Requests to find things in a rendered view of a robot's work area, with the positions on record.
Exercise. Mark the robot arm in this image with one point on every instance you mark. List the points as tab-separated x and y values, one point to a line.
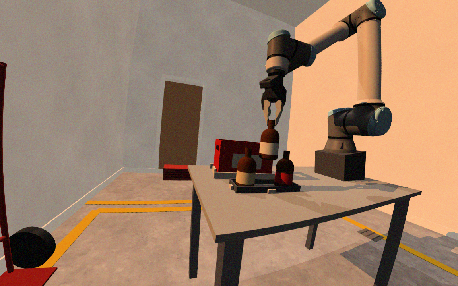
369	116

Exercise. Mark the brown bottle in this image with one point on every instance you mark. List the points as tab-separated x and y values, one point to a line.
269	143
246	170
284	171

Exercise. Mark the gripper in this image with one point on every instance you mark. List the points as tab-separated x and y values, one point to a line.
275	94

